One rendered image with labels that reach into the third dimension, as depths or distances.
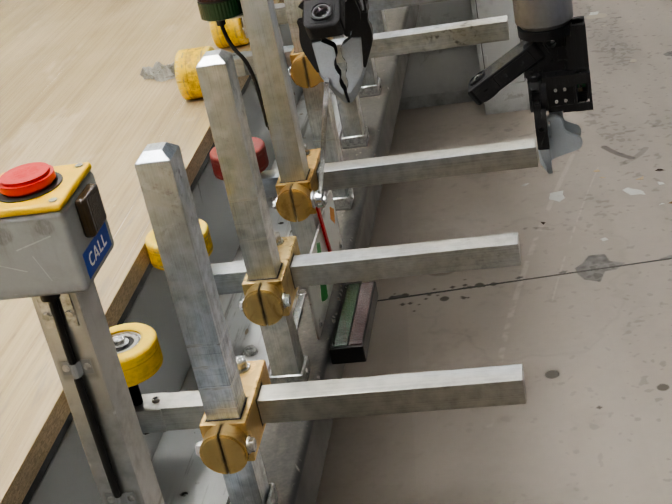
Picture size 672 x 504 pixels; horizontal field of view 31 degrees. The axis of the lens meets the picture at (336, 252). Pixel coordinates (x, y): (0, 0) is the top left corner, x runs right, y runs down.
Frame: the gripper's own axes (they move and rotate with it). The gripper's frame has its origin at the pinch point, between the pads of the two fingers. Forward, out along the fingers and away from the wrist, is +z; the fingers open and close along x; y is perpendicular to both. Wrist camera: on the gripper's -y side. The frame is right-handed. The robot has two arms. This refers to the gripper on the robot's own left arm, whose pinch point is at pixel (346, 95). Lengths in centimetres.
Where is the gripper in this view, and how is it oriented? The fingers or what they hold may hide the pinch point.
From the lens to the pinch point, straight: 152.6
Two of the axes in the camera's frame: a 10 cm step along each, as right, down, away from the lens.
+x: -9.8, 0.8, 2.0
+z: 1.7, 8.5, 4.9
